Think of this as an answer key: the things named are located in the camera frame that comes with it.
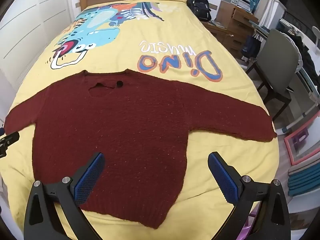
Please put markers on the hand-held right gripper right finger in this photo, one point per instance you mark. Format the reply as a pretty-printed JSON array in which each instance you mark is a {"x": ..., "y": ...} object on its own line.
[{"x": 222, "y": 177}]

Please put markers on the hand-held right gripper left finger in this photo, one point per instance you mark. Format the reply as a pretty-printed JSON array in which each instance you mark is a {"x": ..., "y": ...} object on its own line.
[{"x": 89, "y": 177}]

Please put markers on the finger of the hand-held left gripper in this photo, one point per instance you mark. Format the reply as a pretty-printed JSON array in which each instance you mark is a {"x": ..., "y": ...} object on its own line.
[{"x": 10, "y": 138}]

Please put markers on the maroon knit sweater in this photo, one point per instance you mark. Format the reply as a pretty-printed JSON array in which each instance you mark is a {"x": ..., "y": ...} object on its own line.
[{"x": 137, "y": 130}]

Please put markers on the purple plastic box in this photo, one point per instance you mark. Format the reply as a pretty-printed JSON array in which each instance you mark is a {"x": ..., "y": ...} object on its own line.
[{"x": 251, "y": 221}]

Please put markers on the white desk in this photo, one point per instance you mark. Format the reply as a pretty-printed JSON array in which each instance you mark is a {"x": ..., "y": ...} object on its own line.
[{"x": 308, "y": 105}]

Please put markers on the white wardrobe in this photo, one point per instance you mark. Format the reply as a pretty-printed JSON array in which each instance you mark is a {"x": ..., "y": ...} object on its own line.
[{"x": 30, "y": 17}]

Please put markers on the dark hanging bag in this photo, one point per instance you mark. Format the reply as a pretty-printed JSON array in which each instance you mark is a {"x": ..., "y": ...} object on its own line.
[{"x": 251, "y": 47}]

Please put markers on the grey chair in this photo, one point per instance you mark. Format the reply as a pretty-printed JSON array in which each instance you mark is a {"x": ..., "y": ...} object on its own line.
[{"x": 280, "y": 55}]

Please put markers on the black jacket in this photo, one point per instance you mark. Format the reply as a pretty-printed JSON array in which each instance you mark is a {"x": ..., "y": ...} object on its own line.
[{"x": 308, "y": 60}]

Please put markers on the wooden dresser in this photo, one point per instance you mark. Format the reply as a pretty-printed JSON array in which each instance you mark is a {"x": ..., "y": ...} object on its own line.
[{"x": 237, "y": 22}]

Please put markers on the yellow printed blanket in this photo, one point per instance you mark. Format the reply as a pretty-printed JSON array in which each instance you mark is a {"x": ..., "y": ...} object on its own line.
[{"x": 175, "y": 25}]

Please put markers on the black backpack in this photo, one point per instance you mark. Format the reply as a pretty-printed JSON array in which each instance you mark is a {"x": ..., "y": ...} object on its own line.
[{"x": 198, "y": 6}]

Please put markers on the pink picture frame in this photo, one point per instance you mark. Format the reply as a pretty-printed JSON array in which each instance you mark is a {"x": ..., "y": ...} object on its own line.
[{"x": 290, "y": 142}]

